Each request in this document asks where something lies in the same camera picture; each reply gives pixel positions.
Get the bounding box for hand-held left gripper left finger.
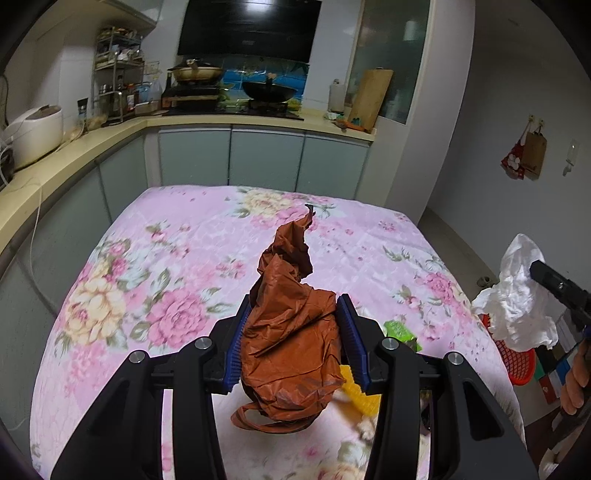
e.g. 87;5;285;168
50;294;254;480

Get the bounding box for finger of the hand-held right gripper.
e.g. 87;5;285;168
529;261;591;334

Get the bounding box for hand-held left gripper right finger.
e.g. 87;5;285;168
336;294;540;480

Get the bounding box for white tissue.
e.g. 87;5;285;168
471;233;559;352

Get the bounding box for green snack packet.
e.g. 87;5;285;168
382;320;423;355

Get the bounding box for brown plastic bag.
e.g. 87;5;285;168
231;203;347;435

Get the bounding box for red plastic basket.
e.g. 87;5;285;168
480;314;539;387

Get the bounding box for person's right hand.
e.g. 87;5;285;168
560;339;591;416

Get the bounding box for yellow plastic item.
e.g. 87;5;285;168
339;364;380;416

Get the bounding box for multicoloured patchwork mat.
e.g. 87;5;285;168
536;318;580;408

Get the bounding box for pink floral blanket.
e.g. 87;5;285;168
30;185;527;480

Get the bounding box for red hanging bag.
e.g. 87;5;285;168
501;134;527;180

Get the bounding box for brown paper hanging bag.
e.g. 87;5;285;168
521;130;548;181

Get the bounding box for grey kitchen base cabinets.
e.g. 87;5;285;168
0;124;372;296

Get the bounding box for black gas stove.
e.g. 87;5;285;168
217;99;305;121

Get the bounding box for wooden cutting board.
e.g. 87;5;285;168
347;68;394;132

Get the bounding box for black induction cooker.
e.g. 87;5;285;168
161;84;222;112

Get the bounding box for black wok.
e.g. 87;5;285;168
241;74;297;104

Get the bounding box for frosted glass cabinet door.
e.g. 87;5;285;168
344;0;432;125

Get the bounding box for golden lidded pan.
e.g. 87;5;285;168
167;58;225;85

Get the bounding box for white rice cooker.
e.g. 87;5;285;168
4;105;64;171

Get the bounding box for metal spice rack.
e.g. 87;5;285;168
93;27;145;125

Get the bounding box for black range hood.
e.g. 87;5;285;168
177;0;323;64

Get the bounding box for white wall hook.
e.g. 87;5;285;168
562;140;581;176

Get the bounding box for white power cable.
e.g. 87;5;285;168
25;178;51;319

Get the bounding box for white wall cabinet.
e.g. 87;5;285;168
41;0;160;43

